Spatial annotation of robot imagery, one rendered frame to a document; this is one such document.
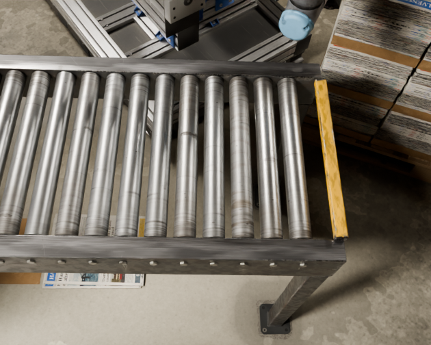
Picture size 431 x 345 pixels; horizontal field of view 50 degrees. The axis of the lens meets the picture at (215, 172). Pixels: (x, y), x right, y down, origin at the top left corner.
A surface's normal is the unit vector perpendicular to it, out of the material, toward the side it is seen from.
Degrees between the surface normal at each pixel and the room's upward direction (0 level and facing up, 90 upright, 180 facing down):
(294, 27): 90
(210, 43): 0
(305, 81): 90
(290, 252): 0
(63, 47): 0
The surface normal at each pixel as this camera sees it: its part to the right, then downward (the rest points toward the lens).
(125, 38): 0.04, -0.47
